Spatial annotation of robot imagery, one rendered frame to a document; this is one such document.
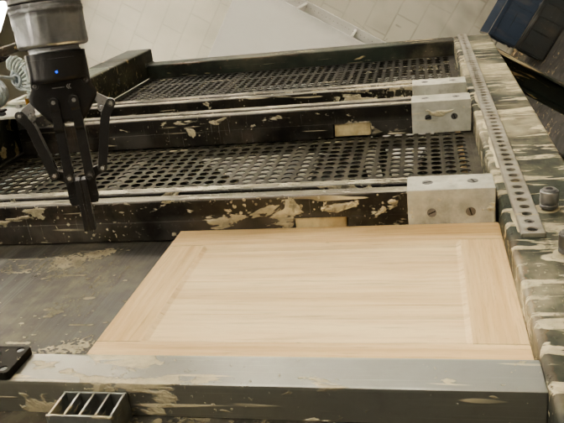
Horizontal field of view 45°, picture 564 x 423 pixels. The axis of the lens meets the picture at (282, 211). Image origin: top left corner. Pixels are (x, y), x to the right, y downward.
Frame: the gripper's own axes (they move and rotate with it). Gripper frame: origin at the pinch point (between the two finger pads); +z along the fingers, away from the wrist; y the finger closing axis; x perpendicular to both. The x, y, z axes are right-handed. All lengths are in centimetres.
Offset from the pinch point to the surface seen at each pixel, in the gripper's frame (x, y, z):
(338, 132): -52, -53, 4
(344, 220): -1.5, -36.5, 9.7
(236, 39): -375, -93, -20
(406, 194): 3.4, -44.8, 6.2
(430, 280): 19.3, -40.3, 13.4
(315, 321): 22.1, -24.1, 14.1
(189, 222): -11.7, -14.2, 8.2
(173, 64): -163, -29, -13
